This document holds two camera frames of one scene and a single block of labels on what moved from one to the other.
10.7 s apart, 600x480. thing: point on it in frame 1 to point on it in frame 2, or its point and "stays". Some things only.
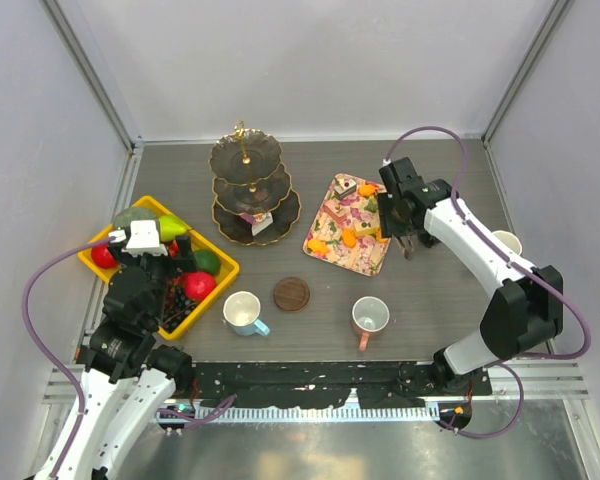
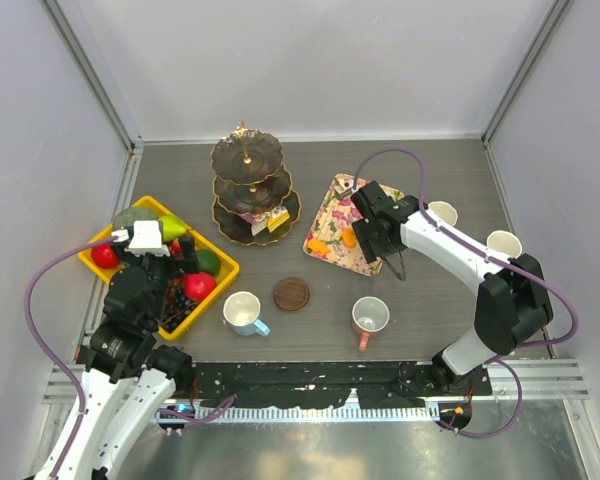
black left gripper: [184, 262] stays
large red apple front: [198, 285] stays
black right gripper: [388, 227] to [370, 248]
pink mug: [369, 315] stays
